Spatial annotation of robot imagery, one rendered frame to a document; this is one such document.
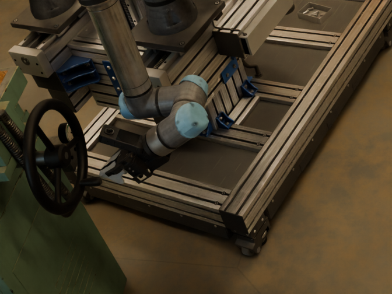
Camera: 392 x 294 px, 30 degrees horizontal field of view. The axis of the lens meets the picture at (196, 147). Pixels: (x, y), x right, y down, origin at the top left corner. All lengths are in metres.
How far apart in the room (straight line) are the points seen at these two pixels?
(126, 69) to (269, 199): 0.87
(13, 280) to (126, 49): 0.68
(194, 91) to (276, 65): 1.12
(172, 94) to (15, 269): 0.62
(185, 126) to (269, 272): 0.88
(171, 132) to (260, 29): 0.59
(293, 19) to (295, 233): 0.98
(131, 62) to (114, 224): 1.16
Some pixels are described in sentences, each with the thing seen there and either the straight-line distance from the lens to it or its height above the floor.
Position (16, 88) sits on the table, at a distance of 2.05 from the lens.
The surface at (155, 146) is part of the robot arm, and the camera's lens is 1.74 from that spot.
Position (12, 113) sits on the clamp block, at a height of 0.93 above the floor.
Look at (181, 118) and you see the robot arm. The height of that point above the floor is 0.87.
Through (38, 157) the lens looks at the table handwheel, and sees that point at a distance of 1.85.
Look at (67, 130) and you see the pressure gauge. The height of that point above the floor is 0.68.
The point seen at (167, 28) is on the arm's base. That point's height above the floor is 0.84.
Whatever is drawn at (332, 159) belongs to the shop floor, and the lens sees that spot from 2.71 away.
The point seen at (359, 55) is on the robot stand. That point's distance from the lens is 2.86.
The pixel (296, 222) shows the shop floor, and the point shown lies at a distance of 2.54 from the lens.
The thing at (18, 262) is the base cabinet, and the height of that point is 0.58.
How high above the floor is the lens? 1.90
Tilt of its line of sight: 40 degrees down
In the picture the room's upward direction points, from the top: 22 degrees counter-clockwise
